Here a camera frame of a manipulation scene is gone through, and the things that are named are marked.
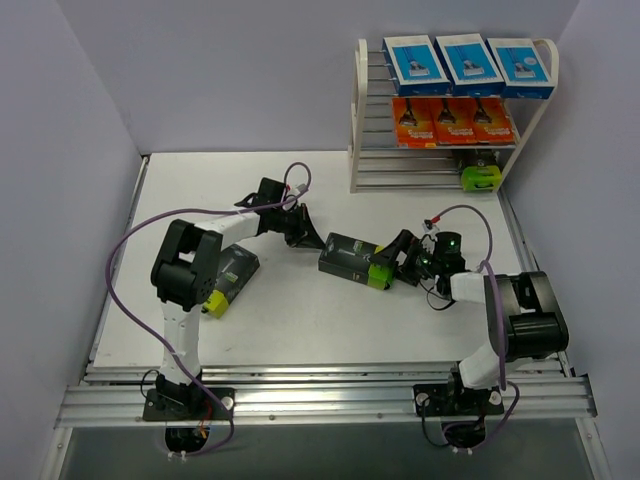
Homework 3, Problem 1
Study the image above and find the blue white Harry's razor box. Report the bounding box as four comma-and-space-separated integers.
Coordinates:
434, 33, 505, 97

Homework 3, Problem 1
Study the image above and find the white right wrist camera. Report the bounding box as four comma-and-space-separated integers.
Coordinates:
420, 219, 440, 249

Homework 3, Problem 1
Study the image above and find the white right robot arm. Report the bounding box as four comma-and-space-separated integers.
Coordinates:
371, 230, 569, 416

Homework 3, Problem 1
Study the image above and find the black green razor box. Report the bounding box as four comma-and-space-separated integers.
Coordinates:
318, 232, 393, 290
201, 244, 260, 319
453, 149, 502, 192

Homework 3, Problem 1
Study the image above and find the orange Gillette razor box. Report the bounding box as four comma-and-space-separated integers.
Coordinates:
472, 98, 515, 144
392, 97, 437, 149
427, 98, 477, 145

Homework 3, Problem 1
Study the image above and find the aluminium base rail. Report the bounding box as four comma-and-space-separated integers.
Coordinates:
55, 358, 597, 428

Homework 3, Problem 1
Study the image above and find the cream metal wire shelf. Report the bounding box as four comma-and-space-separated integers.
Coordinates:
348, 39, 551, 193

